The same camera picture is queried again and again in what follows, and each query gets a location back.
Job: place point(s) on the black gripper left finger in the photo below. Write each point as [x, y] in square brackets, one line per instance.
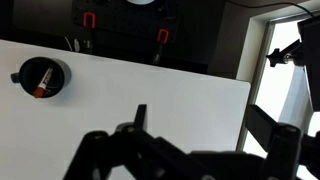
[110, 150]

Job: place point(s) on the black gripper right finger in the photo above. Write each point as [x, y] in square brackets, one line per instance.
[286, 150]

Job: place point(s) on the red and white marker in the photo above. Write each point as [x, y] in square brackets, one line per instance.
[43, 84]

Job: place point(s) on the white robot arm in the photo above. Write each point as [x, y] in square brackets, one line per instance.
[140, 1]

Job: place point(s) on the dark teal mug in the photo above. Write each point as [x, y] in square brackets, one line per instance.
[63, 71]

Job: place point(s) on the black pegboard plate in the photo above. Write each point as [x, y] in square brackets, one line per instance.
[126, 20]

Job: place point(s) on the black camera on mount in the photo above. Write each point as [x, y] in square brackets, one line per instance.
[311, 60]

